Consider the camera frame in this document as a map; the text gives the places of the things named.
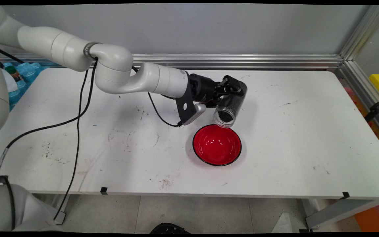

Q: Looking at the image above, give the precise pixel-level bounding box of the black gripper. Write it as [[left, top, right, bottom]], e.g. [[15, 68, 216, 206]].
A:
[[188, 73, 243, 108]]

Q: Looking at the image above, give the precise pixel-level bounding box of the clear jar of black granules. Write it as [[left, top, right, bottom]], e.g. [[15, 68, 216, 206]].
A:
[[213, 80, 248, 128]]

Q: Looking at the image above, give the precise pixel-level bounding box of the red bowl with black rim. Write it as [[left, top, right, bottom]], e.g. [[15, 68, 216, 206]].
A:
[[192, 124, 242, 167]]

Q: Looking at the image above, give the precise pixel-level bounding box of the pink red packaging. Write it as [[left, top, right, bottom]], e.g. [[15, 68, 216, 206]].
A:
[[343, 86, 379, 155]]

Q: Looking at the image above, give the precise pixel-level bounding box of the black round floor object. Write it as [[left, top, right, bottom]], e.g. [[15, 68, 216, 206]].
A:
[[149, 223, 192, 234]]

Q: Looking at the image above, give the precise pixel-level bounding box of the black clamp stand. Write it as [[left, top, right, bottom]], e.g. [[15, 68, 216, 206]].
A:
[[365, 94, 379, 123]]

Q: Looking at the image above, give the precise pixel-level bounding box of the wide grey table leg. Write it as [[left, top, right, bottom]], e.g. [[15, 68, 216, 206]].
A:
[[303, 198, 379, 230]]

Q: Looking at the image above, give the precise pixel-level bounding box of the blue bottle pack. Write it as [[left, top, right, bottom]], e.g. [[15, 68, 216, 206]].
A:
[[4, 62, 50, 111]]

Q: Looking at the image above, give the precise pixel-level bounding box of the orange box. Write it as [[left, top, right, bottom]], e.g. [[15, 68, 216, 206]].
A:
[[354, 201, 379, 231]]

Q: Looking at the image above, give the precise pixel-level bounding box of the slim grey table leg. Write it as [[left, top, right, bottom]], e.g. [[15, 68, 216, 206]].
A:
[[52, 194, 71, 225]]

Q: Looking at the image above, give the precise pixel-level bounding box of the white paper sheet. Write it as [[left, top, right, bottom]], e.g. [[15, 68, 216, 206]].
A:
[[2, 69, 18, 93]]

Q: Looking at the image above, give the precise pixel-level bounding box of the green-capped bottle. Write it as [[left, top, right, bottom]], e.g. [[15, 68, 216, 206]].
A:
[[5, 65, 23, 82]]

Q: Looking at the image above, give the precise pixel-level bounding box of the long aluminium frame rail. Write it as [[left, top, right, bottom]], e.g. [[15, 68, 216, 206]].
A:
[[0, 53, 344, 70]]

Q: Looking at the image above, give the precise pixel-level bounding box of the silver wrist camera, black bracket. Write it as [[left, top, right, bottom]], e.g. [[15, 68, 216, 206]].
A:
[[175, 71, 207, 126]]

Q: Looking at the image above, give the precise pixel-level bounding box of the black camera cable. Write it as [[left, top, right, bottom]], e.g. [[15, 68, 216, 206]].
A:
[[131, 66, 182, 127]]

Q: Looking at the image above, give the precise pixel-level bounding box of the black strap on forearm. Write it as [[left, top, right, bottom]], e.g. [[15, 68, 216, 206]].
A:
[[83, 41, 102, 60]]

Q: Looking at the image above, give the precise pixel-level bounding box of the short aluminium frame rail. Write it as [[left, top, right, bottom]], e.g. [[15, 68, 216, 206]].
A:
[[338, 61, 379, 142]]

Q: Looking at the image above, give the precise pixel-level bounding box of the upright aluminium frame post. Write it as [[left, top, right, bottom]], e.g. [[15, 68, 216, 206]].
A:
[[340, 5, 379, 61]]

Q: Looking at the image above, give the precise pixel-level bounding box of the thin black cable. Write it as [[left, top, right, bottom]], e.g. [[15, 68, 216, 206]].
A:
[[53, 59, 98, 221]]

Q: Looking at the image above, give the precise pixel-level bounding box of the thick black cable, grey label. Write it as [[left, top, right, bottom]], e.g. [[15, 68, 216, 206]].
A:
[[0, 58, 98, 175]]

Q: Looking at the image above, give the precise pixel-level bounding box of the black strap on robot base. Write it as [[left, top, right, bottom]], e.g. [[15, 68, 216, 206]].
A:
[[0, 173, 16, 231]]

